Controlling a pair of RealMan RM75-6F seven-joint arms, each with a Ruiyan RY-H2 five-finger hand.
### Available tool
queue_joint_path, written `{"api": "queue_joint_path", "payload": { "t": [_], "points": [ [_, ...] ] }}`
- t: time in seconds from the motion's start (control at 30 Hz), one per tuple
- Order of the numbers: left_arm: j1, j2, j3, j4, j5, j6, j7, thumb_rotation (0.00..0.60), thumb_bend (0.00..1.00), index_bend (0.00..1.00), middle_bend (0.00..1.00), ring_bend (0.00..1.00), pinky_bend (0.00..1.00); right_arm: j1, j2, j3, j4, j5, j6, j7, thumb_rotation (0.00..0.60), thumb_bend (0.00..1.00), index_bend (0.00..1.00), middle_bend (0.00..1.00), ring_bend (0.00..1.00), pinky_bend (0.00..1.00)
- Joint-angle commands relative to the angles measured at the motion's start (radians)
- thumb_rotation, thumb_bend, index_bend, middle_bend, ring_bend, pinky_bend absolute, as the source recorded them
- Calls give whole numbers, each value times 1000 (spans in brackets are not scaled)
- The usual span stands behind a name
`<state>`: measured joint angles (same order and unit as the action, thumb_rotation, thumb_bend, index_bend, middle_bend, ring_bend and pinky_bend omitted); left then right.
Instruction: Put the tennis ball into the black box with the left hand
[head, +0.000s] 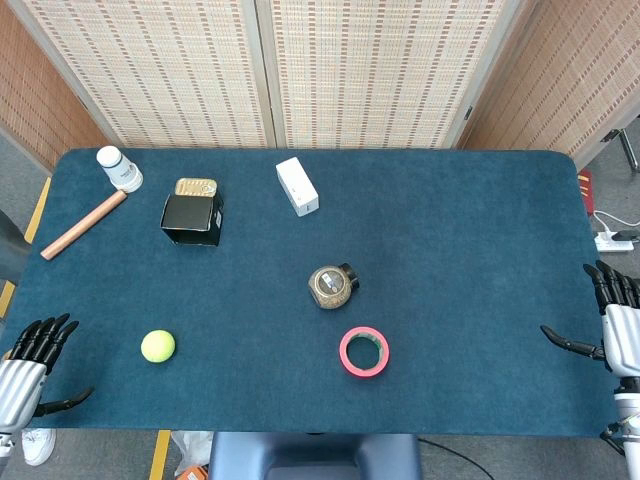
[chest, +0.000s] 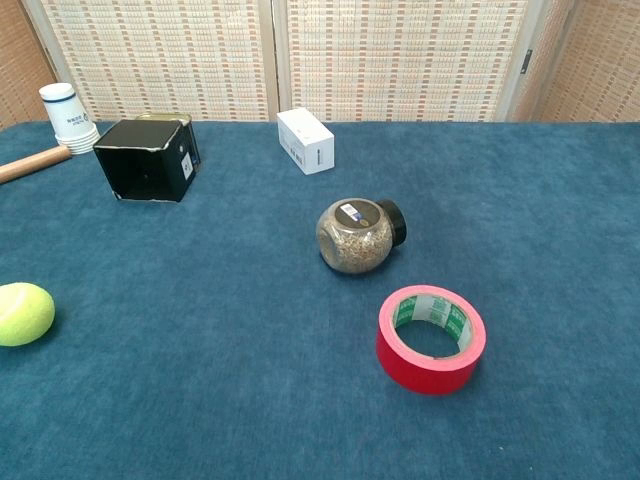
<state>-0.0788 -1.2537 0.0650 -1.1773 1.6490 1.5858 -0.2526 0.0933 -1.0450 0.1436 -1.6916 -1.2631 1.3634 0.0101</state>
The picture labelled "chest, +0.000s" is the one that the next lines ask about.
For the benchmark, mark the yellow tennis ball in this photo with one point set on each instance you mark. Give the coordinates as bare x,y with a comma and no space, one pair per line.
22,315

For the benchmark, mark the white cardboard box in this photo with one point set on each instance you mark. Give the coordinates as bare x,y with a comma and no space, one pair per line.
307,142

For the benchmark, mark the black cardboard box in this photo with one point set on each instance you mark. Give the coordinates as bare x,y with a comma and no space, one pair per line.
142,162

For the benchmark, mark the glass jar with black lid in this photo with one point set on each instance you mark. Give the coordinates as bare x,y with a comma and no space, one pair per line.
357,237

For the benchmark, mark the blue table cloth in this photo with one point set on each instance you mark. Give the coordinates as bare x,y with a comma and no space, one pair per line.
250,375

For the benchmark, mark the red tape roll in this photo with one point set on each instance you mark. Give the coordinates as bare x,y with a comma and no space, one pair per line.
425,370

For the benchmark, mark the bamboo folding screen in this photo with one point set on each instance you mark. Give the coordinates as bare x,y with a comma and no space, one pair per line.
350,55

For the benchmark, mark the stack of white paper cups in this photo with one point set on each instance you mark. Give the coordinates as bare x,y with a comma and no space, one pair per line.
67,120

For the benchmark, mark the wooden rolling pin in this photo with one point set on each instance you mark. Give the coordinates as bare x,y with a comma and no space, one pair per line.
30,164

